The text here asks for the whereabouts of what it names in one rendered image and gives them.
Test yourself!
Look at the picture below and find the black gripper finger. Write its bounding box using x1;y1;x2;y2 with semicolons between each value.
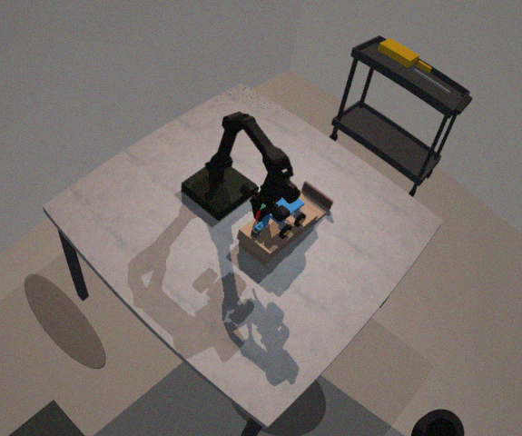
250;199;262;218
258;207;272;222

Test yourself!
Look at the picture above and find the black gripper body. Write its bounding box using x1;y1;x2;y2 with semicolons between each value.
240;182;291;222

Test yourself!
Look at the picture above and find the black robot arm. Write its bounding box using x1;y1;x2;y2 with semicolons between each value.
204;112;300;203

